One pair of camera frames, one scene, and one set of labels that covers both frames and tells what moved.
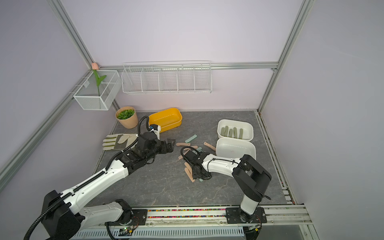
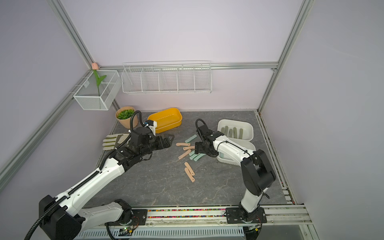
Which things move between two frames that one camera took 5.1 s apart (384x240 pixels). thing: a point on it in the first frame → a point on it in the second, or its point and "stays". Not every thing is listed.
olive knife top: x=241 y=134 stays
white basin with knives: x=235 y=129 stays
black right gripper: x=195 y=176 → x=198 y=148
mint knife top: x=191 y=138 stays
